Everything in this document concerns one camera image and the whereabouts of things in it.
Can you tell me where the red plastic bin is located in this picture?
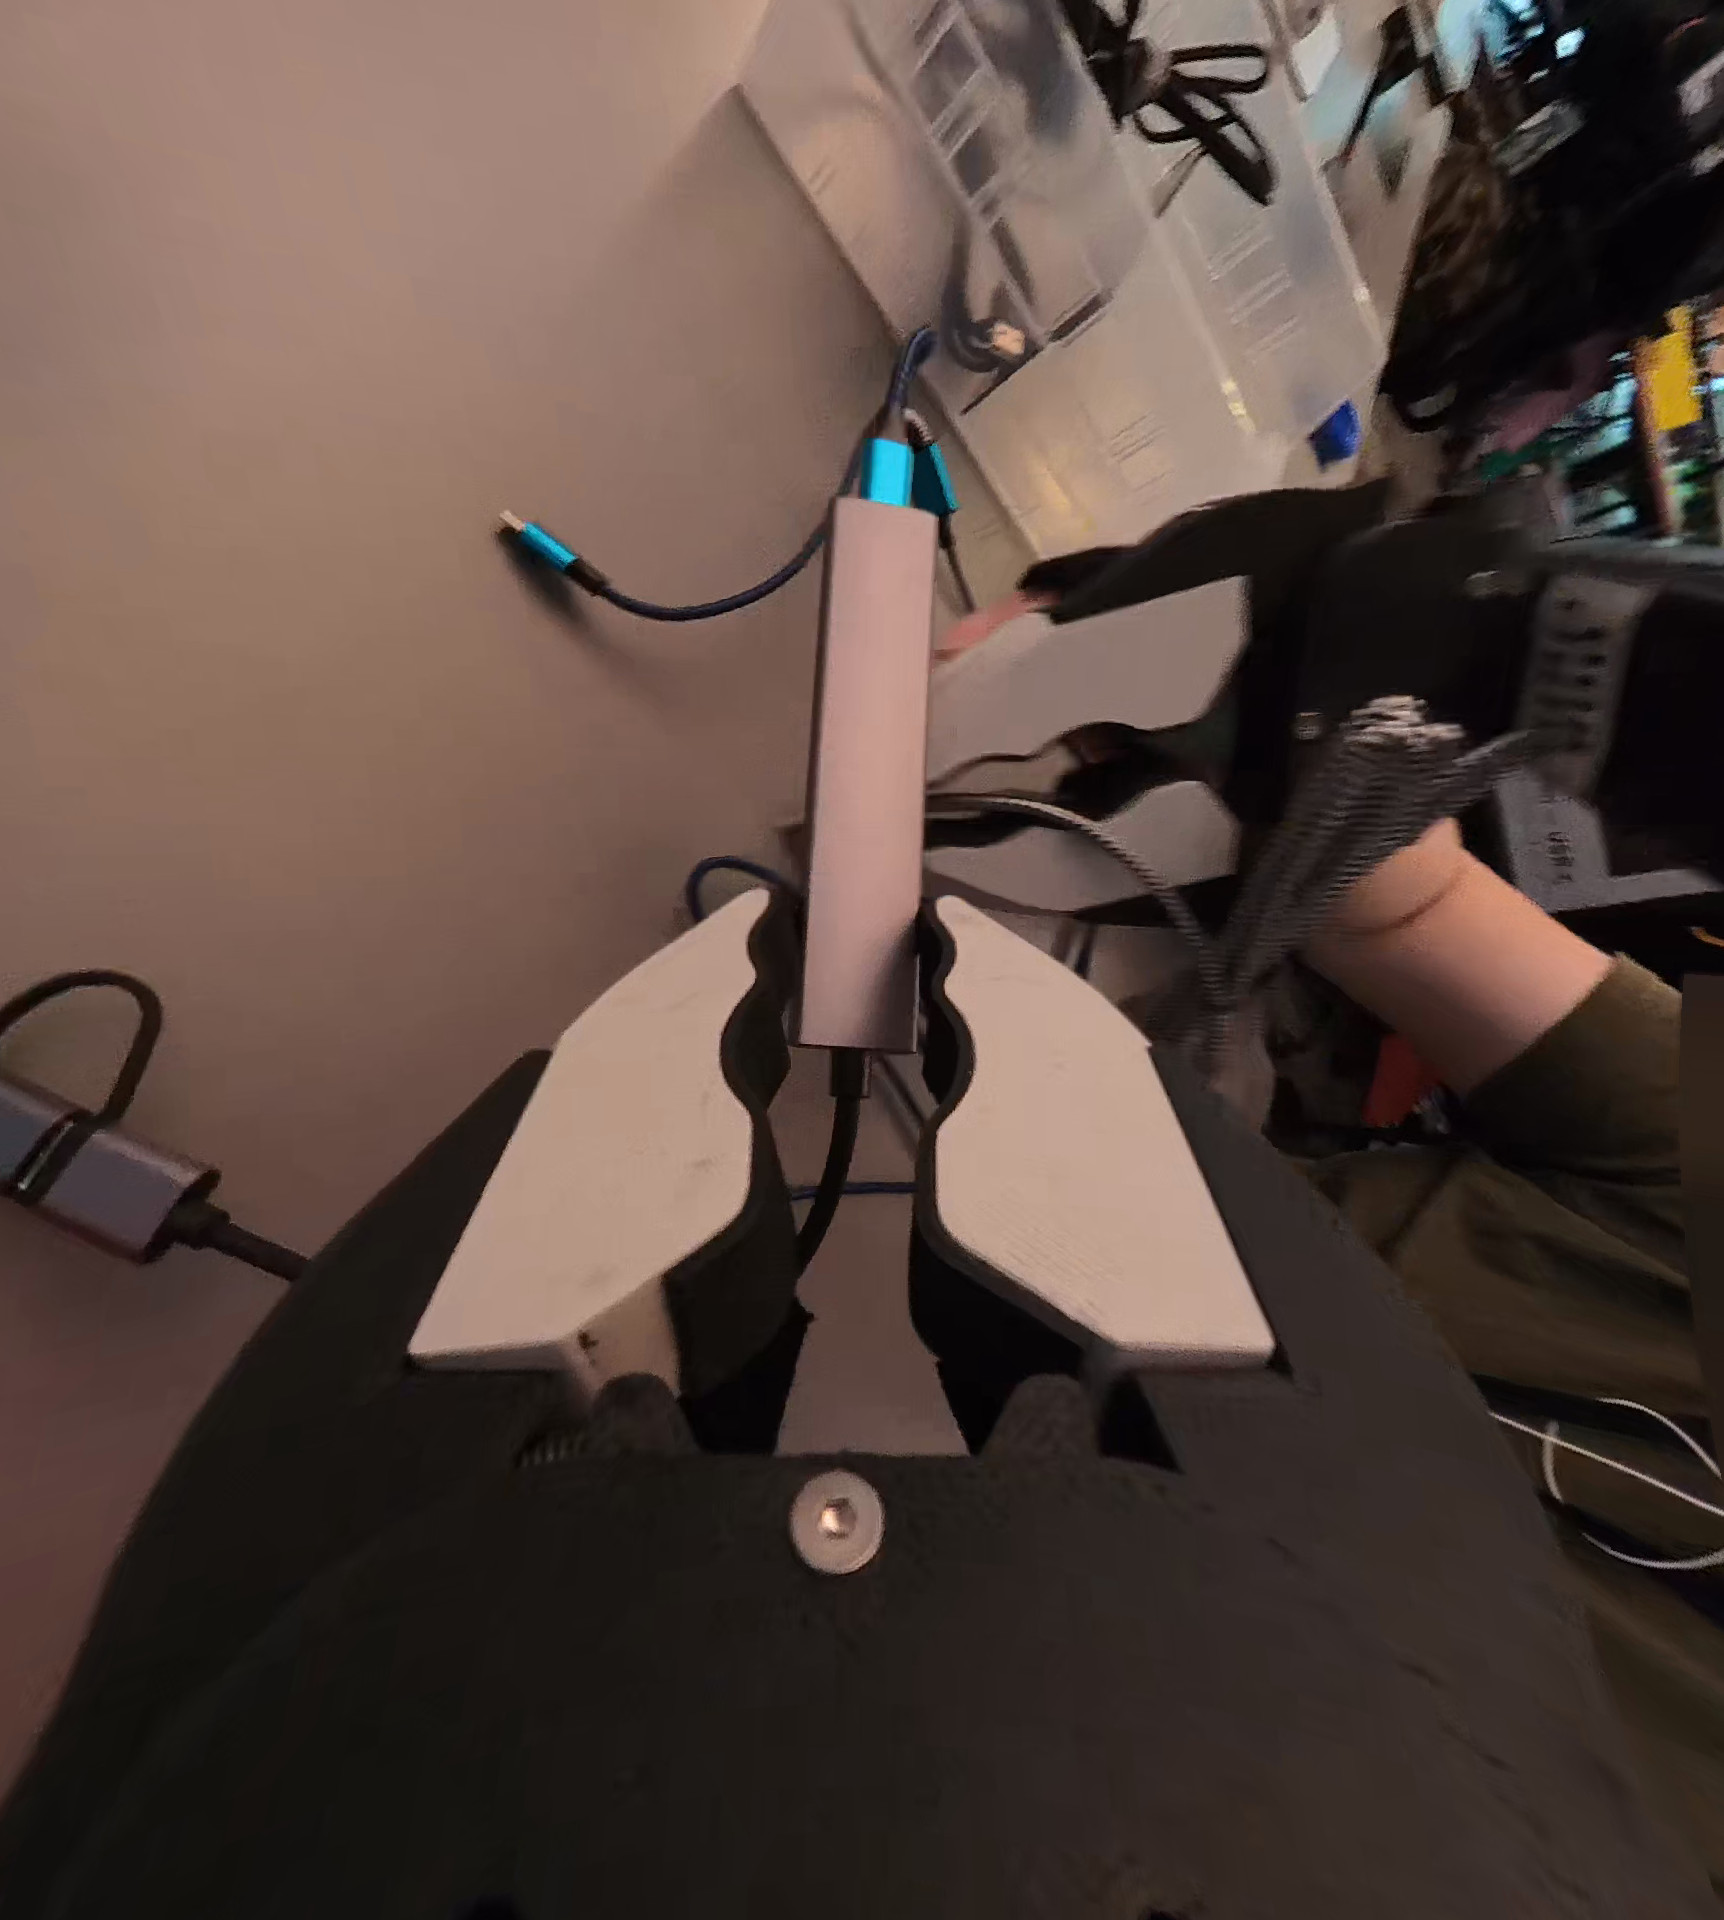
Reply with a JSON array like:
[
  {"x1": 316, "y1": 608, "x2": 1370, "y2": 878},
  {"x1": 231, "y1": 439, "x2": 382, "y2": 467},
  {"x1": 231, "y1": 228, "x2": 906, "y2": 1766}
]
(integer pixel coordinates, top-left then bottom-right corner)
[{"x1": 1363, "y1": 1037, "x2": 1438, "y2": 1129}]

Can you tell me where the clear plastic drawer unit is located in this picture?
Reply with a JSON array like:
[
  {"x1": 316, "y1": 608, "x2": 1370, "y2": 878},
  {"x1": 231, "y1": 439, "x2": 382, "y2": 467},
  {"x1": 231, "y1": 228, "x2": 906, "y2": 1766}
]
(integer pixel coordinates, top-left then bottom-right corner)
[{"x1": 733, "y1": 0, "x2": 1395, "y2": 512}]

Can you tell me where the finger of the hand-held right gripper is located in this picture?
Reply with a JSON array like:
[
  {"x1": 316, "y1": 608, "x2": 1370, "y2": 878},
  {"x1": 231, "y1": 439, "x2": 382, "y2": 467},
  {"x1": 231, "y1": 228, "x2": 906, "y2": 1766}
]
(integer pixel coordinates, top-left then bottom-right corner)
[
  {"x1": 934, "y1": 596, "x2": 1249, "y2": 774},
  {"x1": 928, "y1": 779, "x2": 1246, "y2": 917}
]

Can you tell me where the black hub cable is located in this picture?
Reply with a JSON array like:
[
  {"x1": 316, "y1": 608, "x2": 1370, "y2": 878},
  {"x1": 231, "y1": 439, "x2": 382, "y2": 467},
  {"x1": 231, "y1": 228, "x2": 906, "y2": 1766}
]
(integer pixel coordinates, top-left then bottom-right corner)
[{"x1": 790, "y1": 1045, "x2": 863, "y2": 1322}]

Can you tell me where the black adapter cable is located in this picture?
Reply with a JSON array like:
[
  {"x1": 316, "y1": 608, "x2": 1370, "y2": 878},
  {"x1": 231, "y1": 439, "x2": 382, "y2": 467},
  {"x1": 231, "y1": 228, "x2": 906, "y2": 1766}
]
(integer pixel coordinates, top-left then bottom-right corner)
[{"x1": 171, "y1": 1206, "x2": 314, "y2": 1285}]

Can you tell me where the person's olive clothing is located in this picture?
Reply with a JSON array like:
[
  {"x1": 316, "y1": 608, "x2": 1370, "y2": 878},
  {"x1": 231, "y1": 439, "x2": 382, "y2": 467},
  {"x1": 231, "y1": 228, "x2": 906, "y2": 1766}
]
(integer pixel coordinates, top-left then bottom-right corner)
[{"x1": 1296, "y1": 1110, "x2": 1724, "y2": 1920}]

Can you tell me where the black cable bundle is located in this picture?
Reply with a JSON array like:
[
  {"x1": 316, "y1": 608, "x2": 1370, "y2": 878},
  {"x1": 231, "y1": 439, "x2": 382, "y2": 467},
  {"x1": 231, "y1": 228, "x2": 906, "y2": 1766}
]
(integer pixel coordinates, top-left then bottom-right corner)
[{"x1": 1055, "y1": 0, "x2": 1278, "y2": 205}]

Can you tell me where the thin blue cable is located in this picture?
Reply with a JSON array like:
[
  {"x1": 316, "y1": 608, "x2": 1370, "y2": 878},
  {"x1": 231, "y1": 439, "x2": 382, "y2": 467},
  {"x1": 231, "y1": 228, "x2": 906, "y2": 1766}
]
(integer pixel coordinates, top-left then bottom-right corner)
[{"x1": 677, "y1": 852, "x2": 807, "y2": 936}]

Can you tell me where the grey usb hub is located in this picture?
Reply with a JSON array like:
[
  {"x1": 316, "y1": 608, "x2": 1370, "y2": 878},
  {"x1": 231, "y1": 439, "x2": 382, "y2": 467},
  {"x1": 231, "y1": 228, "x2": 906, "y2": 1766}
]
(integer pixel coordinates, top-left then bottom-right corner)
[{"x1": 790, "y1": 493, "x2": 941, "y2": 1051}]

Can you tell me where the black white braided usb-c cable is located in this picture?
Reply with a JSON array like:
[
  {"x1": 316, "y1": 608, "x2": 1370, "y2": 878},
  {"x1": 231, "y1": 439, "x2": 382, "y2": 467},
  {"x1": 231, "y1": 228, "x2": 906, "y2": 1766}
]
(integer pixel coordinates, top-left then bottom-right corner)
[{"x1": 928, "y1": 692, "x2": 1532, "y2": 1060}]

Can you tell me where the black tether loop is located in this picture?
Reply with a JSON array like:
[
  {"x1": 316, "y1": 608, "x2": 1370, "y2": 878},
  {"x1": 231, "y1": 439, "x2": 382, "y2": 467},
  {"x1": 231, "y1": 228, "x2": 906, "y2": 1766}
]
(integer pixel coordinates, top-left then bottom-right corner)
[{"x1": 0, "y1": 969, "x2": 168, "y2": 1127}]

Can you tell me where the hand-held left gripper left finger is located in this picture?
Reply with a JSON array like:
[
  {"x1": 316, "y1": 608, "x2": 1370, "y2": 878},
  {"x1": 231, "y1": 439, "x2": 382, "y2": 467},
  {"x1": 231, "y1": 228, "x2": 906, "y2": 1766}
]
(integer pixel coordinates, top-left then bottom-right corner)
[{"x1": 408, "y1": 888, "x2": 803, "y2": 1420}]

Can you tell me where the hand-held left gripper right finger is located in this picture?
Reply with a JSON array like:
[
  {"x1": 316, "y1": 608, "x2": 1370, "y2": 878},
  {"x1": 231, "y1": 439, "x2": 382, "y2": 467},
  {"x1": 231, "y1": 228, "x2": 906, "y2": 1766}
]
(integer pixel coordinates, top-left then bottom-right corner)
[{"x1": 910, "y1": 895, "x2": 1278, "y2": 1411}]

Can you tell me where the black electronic device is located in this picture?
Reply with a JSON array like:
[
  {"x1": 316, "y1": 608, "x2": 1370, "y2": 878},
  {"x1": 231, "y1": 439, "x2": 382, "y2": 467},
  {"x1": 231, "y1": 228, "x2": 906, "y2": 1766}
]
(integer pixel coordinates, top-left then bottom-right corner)
[{"x1": 1492, "y1": 540, "x2": 1724, "y2": 919}]

